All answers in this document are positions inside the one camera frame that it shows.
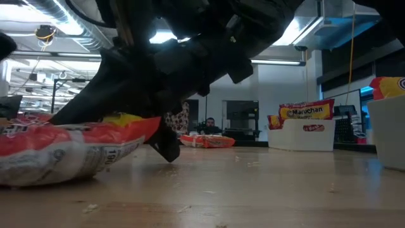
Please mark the silver corrugated duct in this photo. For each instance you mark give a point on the silver corrugated duct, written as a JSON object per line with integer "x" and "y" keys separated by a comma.
{"x": 91, "y": 38}

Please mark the black monitor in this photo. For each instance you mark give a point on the black monitor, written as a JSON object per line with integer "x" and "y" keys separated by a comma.
{"x": 9, "y": 107}

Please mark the grey plastic bin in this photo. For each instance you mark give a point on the grey plastic bin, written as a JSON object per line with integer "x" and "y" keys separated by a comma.
{"x": 387, "y": 133}

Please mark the black perforated rack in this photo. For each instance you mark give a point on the black perforated rack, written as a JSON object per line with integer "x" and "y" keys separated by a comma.
{"x": 343, "y": 133}

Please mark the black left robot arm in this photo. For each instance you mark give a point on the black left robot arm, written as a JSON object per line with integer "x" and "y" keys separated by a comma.
{"x": 6, "y": 46}

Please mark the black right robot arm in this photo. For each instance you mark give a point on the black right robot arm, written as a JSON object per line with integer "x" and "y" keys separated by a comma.
{"x": 253, "y": 12}

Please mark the patterned cloth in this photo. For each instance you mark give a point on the patterned cloth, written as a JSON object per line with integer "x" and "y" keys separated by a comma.
{"x": 180, "y": 122}

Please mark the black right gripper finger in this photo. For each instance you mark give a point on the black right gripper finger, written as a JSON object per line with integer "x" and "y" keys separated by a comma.
{"x": 104, "y": 92}
{"x": 167, "y": 145}

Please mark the black equipment rack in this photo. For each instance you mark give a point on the black equipment rack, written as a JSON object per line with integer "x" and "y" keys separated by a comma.
{"x": 240, "y": 114}

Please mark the person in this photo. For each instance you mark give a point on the person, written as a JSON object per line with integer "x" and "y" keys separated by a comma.
{"x": 210, "y": 125}

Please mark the blue lit screen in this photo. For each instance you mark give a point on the blue lit screen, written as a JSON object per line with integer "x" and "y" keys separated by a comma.
{"x": 367, "y": 91}

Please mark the long ceiling light bar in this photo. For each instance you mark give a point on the long ceiling light bar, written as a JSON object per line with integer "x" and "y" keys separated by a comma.
{"x": 275, "y": 62}

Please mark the black metal gantry frame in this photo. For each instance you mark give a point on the black metal gantry frame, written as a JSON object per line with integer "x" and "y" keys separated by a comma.
{"x": 53, "y": 95}

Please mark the white bin with red label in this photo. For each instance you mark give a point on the white bin with red label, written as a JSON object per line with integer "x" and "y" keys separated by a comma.
{"x": 294, "y": 139}

